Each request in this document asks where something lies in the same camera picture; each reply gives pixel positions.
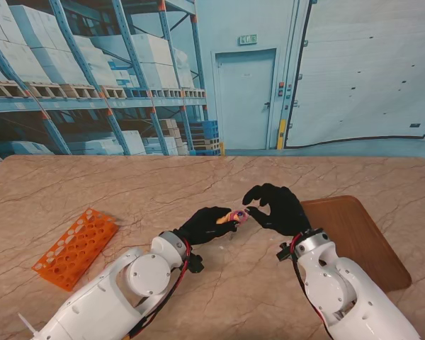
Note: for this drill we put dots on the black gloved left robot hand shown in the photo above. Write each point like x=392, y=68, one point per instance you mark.
x=203, y=226

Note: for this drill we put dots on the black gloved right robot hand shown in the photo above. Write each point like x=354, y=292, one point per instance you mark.
x=283, y=212

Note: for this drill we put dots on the yellow cloth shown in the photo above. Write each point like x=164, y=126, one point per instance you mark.
x=224, y=218

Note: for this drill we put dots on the pink rubber band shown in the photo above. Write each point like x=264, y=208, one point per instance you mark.
x=244, y=216

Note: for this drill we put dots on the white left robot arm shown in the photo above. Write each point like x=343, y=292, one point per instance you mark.
x=117, y=294

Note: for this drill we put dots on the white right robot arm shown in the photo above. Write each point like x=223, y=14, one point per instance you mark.
x=343, y=290

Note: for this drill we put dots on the brown wooden tray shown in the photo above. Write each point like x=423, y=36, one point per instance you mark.
x=357, y=237

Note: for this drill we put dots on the orange test tube rack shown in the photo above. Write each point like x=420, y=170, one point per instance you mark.
x=78, y=244

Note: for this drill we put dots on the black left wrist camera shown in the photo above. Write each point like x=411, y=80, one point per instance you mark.
x=196, y=264

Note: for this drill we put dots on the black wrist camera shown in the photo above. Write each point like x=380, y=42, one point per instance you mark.
x=196, y=264
x=284, y=253

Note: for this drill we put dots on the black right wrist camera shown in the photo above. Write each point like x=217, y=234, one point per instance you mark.
x=284, y=253

